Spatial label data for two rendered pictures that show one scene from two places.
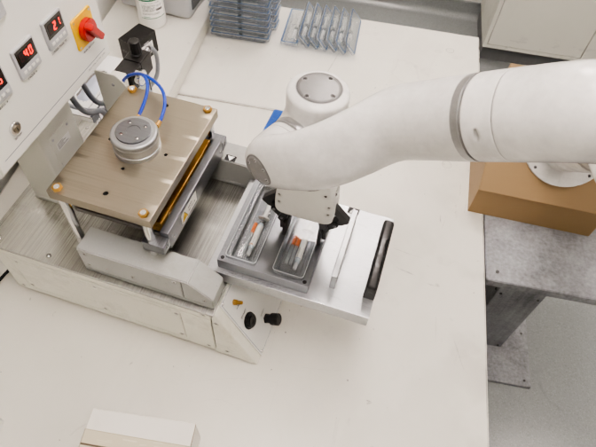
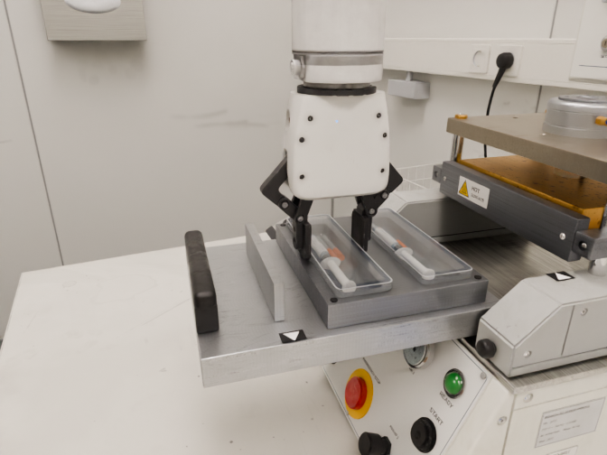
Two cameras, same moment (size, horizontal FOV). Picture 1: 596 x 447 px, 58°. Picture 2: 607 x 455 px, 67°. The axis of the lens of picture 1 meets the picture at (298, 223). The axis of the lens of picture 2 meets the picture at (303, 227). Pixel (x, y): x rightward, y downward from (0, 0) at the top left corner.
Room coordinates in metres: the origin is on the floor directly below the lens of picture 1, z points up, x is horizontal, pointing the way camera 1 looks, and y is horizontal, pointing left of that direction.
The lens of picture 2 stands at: (0.93, -0.26, 1.21)
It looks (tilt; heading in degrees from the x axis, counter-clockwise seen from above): 22 degrees down; 150
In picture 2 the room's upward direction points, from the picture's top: straight up
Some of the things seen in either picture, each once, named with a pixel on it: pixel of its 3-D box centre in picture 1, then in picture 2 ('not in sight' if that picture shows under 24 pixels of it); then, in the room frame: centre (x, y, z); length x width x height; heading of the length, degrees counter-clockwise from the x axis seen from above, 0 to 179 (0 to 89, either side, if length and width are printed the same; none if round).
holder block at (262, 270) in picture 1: (280, 231); (368, 257); (0.56, 0.03, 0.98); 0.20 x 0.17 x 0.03; 167
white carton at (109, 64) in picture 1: (95, 94); not in sight; (1.04, 0.55, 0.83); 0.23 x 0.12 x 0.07; 169
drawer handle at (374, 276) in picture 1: (379, 258); (199, 274); (0.52, -0.15, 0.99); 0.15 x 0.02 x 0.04; 167
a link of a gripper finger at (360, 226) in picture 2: (280, 215); (370, 218); (0.56, 0.03, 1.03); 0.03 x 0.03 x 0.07; 77
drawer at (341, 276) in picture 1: (304, 242); (327, 273); (0.55, -0.02, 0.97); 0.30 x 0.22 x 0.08; 77
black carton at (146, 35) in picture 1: (138, 44); not in sight; (1.26, 0.49, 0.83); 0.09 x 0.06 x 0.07; 154
